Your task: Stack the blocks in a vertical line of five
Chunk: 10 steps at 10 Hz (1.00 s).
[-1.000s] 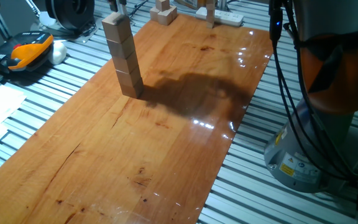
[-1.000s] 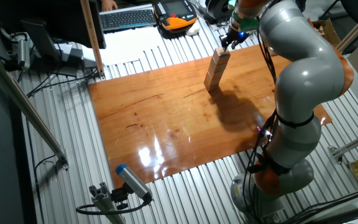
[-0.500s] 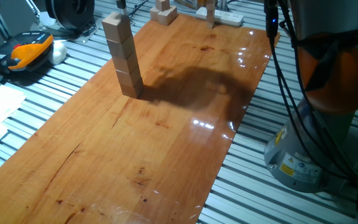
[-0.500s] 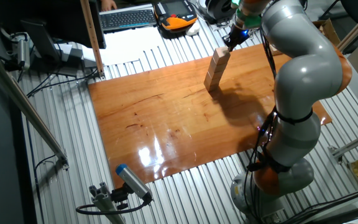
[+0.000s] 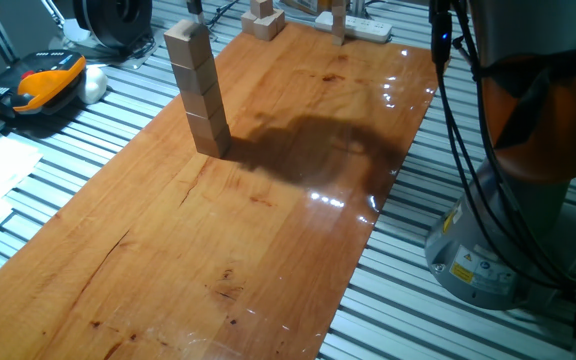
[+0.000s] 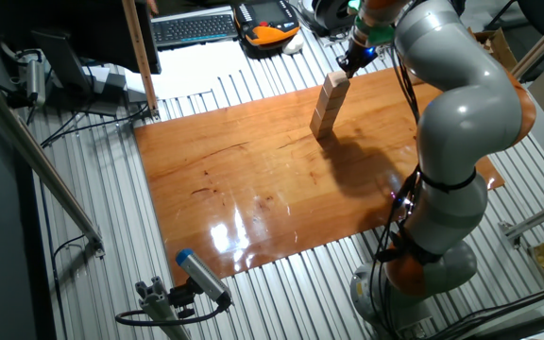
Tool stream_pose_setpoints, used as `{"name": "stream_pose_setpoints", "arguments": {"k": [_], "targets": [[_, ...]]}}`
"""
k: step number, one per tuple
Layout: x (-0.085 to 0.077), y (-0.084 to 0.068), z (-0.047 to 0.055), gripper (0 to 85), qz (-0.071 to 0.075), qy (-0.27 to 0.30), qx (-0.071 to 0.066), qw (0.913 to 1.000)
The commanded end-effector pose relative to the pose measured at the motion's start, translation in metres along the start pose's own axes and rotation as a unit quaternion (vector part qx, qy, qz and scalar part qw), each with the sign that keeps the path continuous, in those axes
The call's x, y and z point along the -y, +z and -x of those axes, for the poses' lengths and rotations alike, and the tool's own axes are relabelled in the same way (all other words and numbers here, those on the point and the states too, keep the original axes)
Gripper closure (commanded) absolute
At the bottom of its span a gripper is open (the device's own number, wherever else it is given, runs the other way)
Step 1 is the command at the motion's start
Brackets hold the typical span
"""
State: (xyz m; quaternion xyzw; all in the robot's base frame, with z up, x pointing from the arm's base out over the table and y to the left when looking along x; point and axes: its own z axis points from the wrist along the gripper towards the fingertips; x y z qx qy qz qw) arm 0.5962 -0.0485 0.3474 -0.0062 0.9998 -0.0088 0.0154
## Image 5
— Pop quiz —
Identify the light wooden cube block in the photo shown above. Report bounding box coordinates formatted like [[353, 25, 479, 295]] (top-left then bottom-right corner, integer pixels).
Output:
[[170, 55, 219, 97], [179, 82, 224, 120], [191, 128, 233, 160], [185, 107, 230, 142], [163, 18, 213, 71]]

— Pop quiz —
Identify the small wooden block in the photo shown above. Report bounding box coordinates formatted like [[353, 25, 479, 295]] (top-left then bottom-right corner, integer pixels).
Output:
[[250, 0, 275, 20]]

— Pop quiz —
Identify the wide wooden block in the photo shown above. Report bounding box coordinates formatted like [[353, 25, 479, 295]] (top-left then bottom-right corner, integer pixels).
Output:
[[240, 9, 287, 43]]

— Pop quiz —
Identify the black round device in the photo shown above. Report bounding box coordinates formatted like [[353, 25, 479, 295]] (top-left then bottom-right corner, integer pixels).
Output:
[[71, 0, 155, 52]]

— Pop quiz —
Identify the cardboard box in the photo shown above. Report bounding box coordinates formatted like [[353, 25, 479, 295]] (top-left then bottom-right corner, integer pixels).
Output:
[[281, 0, 334, 16]]

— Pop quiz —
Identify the white rounded object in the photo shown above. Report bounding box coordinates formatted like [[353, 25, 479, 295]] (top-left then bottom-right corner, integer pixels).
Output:
[[76, 65, 110, 106]]

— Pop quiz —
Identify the silver metal rod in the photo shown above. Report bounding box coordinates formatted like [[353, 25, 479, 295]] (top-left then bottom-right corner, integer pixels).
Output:
[[39, 0, 68, 30]]

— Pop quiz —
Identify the white power strip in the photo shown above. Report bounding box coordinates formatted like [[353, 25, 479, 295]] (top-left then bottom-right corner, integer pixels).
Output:
[[314, 10, 394, 44]]

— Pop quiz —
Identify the orange and black teach pendant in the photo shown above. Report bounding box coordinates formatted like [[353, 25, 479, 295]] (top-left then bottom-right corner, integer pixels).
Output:
[[0, 49, 88, 120]]

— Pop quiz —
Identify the varnished wooden board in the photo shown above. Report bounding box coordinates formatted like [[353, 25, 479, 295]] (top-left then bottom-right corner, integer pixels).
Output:
[[0, 22, 439, 360]]

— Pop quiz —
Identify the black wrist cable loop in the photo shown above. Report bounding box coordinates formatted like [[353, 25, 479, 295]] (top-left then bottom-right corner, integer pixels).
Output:
[[206, 0, 243, 29]]

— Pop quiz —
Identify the black cable bundle along arm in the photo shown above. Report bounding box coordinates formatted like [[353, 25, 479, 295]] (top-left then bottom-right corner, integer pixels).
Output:
[[427, 0, 576, 306]]

